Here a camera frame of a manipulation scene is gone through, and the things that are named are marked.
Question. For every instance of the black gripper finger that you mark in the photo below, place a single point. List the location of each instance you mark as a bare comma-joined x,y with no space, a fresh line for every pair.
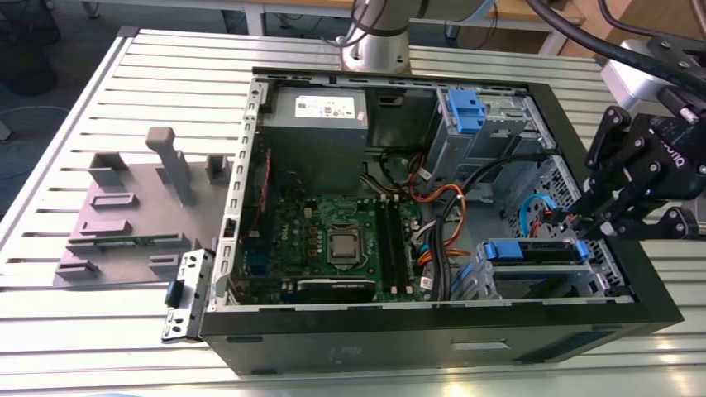
642,157
668,225

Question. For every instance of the hard disk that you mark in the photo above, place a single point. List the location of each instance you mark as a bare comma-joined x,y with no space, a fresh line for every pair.
502,250

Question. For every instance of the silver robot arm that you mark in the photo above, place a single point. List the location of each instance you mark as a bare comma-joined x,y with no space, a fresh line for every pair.
376,49

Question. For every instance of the silver disk bay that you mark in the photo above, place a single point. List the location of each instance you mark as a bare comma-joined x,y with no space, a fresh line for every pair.
541,271

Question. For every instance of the silver drive cage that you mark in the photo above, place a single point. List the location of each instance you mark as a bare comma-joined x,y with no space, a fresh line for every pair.
458,149

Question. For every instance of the wooden cabinet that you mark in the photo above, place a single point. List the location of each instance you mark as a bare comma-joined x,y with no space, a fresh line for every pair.
684,16

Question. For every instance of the wooden top desk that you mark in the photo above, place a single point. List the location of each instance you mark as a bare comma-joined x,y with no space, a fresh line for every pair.
508,12

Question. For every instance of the black RAM slot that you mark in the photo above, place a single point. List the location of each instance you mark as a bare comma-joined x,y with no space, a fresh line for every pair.
402,244
388,244

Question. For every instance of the CPU socket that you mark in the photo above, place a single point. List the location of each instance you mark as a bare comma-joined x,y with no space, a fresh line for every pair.
345,227

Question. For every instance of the silver CPU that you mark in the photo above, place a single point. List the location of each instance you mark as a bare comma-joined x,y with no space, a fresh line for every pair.
345,247

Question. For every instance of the black PC case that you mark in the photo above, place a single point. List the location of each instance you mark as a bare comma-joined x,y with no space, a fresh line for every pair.
386,343

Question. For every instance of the grey power supply unit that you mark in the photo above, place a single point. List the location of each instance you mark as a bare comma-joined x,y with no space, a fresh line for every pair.
314,157

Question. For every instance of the black graphics card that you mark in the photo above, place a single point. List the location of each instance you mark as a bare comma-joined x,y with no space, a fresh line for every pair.
331,289

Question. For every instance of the green motherboard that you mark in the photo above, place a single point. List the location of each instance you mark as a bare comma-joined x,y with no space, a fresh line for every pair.
298,223

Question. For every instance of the grey parts rack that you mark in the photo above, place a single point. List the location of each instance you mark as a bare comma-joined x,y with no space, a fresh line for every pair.
143,215

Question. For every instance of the black office chair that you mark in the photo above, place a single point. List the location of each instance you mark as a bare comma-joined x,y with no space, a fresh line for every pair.
34,66

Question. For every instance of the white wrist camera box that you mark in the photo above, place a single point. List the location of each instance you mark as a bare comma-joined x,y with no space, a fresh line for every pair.
629,82

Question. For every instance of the silver expansion slot bracket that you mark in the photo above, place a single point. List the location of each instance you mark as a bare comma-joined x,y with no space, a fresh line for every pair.
190,289

